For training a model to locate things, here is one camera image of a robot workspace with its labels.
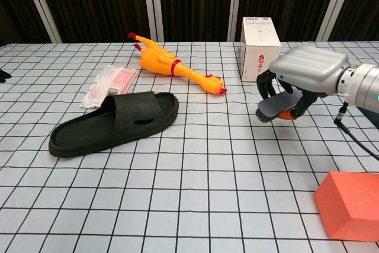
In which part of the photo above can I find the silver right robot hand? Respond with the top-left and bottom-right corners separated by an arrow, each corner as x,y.
256,46 -> 352,121

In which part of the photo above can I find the grey cleaning brush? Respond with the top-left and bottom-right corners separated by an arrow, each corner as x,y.
256,91 -> 304,123

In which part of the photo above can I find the black rubber slipper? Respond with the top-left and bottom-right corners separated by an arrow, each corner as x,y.
49,91 -> 180,158

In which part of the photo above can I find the white cardboard box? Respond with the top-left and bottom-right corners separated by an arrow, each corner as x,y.
240,17 -> 282,83

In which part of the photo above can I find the pink plastic packet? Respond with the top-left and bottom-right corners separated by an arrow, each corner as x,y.
80,65 -> 138,109

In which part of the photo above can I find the orange foam block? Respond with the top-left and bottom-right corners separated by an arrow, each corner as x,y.
313,171 -> 379,242

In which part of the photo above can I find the checkered tablecloth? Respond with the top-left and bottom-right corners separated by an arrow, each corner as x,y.
0,41 -> 379,253

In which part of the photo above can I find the yellow rubber chicken toy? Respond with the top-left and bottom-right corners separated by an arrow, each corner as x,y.
127,32 -> 229,95

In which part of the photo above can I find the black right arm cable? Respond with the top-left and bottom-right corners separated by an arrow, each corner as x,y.
333,101 -> 379,161

